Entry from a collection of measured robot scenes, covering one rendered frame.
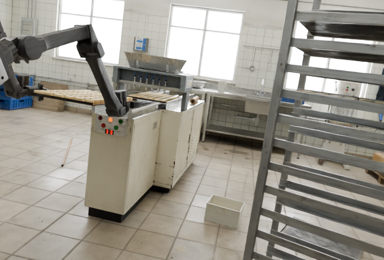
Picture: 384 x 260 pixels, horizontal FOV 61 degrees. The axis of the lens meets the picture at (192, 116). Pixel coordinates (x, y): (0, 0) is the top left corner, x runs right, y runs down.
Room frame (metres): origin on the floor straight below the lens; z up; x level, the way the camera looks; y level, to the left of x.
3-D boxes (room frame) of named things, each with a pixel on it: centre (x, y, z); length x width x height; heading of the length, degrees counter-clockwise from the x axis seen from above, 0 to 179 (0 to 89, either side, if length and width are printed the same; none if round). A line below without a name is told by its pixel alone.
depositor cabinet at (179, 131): (3.66, 0.33, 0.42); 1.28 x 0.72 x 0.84; 169
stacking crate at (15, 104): (6.19, 3.49, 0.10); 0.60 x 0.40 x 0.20; 169
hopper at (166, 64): (3.19, 0.42, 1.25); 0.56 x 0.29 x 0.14; 79
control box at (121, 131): (2.34, 0.58, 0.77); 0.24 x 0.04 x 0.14; 79
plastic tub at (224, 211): (2.65, -0.39, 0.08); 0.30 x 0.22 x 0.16; 72
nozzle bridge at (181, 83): (3.19, 0.42, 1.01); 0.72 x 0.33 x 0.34; 79
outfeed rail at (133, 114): (3.28, 0.26, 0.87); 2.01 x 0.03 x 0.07; 169
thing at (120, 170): (2.70, 0.52, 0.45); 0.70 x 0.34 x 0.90; 169
